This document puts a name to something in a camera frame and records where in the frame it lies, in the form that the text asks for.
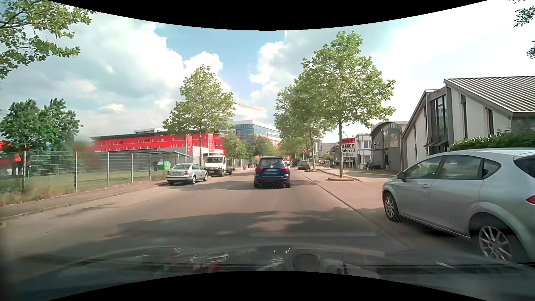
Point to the blue car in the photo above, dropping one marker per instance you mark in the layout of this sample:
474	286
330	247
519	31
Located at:
272	171

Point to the glass office building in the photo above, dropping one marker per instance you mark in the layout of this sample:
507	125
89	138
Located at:
255	130

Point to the triangular road sign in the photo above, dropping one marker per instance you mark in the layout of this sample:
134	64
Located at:
305	152

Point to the dark car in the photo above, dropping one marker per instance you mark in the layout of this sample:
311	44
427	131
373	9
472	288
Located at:
304	164

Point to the white flatbed truck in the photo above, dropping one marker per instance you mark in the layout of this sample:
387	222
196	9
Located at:
217	164

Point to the grey asphalt road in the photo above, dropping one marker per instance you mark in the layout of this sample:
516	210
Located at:
234	209

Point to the tall green tree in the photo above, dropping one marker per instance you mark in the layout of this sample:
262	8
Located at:
202	104

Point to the kerbed tree island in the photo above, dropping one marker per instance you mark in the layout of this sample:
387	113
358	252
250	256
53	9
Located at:
342	178

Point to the red and white billboard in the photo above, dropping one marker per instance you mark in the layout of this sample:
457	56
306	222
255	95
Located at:
348	147

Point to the silver saloon car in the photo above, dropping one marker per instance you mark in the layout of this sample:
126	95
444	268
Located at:
187	173

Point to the row of trees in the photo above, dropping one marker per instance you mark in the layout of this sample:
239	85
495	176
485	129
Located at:
330	92

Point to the red and grey building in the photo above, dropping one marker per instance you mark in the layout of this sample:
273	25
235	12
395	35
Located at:
159	142

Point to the car's own bonnet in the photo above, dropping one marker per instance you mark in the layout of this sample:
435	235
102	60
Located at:
267	267

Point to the dark curved-roof building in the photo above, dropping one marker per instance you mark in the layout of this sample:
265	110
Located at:
386	146

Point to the silver hatchback car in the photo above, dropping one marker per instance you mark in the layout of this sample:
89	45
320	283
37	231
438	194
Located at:
468	196

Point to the white building with grey roof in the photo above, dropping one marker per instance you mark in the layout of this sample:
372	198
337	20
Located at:
476	117

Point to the green hedge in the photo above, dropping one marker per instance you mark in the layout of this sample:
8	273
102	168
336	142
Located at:
493	141

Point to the green tree behind fence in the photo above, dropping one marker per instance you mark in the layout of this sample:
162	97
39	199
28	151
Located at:
39	125

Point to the overhanging tree branches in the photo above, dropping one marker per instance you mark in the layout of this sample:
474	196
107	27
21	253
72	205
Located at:
29	29

